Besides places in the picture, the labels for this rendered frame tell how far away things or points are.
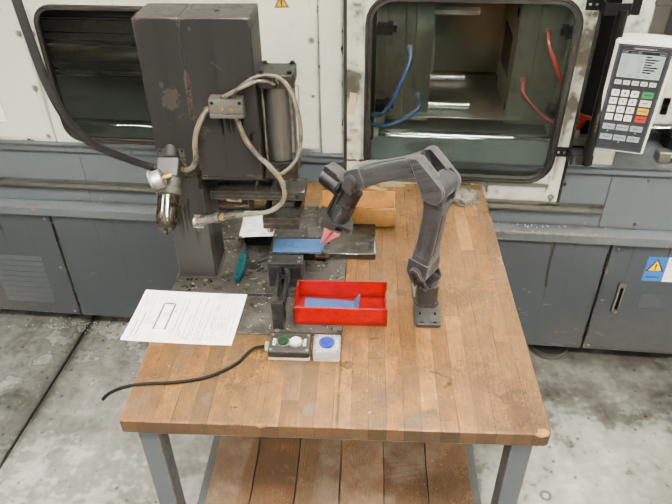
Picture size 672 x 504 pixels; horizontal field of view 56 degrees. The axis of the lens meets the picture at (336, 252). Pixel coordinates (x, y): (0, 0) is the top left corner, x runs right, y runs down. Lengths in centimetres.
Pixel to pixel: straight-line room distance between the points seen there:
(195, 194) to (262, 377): 53
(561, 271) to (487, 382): 117
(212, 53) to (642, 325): 211
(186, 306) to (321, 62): 97
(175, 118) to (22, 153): 124
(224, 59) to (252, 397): 80
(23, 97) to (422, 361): 182
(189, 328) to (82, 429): 117
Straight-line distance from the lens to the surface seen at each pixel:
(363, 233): 202
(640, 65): 219
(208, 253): 186
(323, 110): 232
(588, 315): 287
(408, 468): 226
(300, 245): 185
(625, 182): 253
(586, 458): 270
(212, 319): 176
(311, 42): 225
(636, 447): 281
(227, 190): 176
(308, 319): 170
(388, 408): 151
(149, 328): 178
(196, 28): 157
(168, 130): 168
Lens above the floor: 205
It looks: 36 degrees down
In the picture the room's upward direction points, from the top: 1 degrees counter-clockwise
